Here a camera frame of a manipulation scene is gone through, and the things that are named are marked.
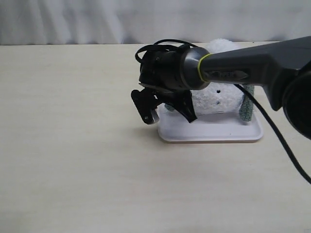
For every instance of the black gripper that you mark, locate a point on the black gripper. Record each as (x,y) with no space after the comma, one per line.
(161,69)

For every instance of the white plush snowman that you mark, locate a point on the white plush snowman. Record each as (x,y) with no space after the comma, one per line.
(221,45)

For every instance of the green knitted scarf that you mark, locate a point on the green knitted scarf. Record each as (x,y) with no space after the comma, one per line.
(246,106)

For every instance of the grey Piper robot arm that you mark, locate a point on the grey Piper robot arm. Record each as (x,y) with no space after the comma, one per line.
(282,69)

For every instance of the white plastic tray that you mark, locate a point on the white plastic tray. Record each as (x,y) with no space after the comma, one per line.
(212,128)

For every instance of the white backdrop curtain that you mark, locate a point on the white backdrop curtain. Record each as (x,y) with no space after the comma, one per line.
(40,22)

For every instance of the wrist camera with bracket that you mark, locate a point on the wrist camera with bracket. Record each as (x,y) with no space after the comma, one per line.
(146,104)

